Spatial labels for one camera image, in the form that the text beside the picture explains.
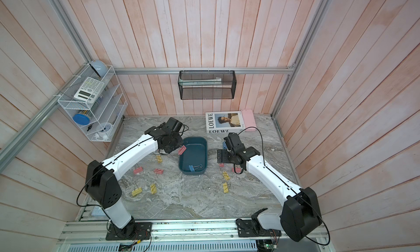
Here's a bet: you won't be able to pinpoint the yellow blue calculator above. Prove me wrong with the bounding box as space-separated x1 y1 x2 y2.
91 206 106 217

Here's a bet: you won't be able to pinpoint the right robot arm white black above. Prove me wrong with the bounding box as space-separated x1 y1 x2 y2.
217 133 323 242

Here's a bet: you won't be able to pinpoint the white cup on shelf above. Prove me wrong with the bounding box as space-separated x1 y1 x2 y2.
96 122 113 140

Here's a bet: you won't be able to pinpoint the white calculator on shelf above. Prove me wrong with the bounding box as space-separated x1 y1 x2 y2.
73 77 105 104

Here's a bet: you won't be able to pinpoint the white LOEWE book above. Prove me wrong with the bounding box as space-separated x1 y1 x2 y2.
205 111 246 134

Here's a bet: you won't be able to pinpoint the black mesh wall basket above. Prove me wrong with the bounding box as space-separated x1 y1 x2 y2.
178 70 237 100

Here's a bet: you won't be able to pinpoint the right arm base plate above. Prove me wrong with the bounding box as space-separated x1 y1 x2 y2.
235 219 282 237

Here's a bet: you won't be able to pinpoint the pink case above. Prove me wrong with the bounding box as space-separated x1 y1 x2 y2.
241 109 257 132

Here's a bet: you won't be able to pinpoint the teal plastic storage box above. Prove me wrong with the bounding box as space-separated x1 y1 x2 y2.
178 137 208 175

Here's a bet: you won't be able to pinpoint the aluminium front rail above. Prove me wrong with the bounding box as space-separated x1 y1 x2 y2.
57 215 330 244

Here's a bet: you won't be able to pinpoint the blue lid container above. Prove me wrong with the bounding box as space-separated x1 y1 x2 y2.
72 112 90 126

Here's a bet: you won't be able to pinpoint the papers in mesh basket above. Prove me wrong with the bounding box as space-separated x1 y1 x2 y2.
178 78 223 86

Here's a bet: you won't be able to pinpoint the yellow binder clip lowest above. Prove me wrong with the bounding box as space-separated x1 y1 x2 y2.
222 183 229 194

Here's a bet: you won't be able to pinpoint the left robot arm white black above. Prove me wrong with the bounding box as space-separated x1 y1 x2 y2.
83 117 188 232

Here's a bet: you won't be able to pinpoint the white wire wall shelf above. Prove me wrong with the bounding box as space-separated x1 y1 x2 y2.
58 64 128 142

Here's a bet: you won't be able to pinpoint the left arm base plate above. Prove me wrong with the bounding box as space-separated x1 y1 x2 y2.
106 221 152 241

